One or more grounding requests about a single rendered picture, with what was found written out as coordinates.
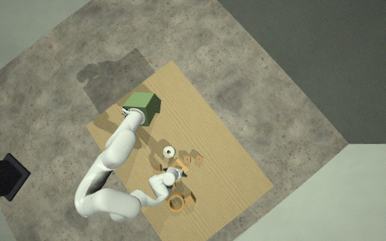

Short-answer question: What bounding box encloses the tan wooden ring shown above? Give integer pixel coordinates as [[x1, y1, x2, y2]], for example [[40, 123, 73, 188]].
[[168, 192, 185, 212]]

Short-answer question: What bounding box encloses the light tan square board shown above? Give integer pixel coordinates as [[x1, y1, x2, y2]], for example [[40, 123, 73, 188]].
[[170, 159, 189, 173]]

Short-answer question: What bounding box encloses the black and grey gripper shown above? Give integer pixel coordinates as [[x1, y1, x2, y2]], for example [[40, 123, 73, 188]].
[[163, 167, 187, 177]]

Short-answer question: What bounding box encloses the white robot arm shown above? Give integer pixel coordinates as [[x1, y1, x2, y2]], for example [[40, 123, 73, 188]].
[[74, 108, 181, 223]]

